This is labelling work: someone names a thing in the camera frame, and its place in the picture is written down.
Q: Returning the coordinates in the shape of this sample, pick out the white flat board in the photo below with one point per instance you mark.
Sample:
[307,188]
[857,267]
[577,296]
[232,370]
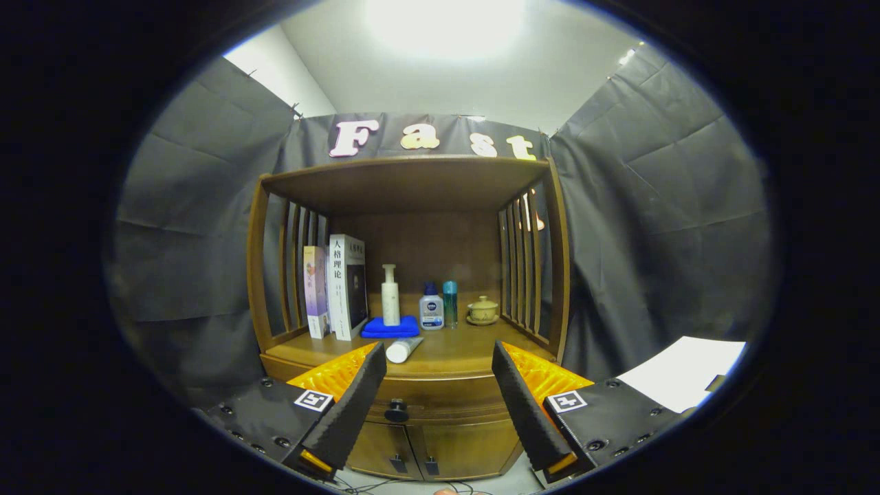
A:
[680,375]

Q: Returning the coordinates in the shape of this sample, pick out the purple book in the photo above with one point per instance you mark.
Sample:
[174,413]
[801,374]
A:
[315,289]

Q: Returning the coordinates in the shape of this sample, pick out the wooden cabinet door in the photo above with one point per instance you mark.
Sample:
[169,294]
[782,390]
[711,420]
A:
[467,447]
[375,450]

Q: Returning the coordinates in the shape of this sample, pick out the brown wooden cabinet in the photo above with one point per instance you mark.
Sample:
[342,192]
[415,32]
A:
[412,182]

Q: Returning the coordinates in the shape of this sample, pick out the beige lidded teacup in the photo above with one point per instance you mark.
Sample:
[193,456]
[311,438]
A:
[482,311]

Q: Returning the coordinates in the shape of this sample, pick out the white bottle with blue cap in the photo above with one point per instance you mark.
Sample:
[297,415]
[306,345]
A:
[432,315]

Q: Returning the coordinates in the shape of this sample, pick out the wooden countertop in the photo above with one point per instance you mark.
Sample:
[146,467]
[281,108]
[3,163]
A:
[454,354]

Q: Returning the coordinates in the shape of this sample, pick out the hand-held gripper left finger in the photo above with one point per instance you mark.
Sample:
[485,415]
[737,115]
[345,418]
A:
[350,412]

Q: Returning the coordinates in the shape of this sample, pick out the white book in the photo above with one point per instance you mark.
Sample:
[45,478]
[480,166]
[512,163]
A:
[338,289]

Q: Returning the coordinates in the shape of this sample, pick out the white pump bottle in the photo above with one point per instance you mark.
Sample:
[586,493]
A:
[390,302]

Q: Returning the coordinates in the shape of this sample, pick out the blue folded cloth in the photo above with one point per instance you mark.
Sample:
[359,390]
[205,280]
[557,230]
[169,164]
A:
[392,331]

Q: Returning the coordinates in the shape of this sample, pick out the white squeeze tube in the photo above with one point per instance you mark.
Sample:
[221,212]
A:
[402,349]

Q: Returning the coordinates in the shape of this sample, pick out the teal slim bottle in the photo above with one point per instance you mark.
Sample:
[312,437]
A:
[450,306]

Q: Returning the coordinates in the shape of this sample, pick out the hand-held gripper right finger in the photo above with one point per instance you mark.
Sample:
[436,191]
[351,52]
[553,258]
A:
[526,412]

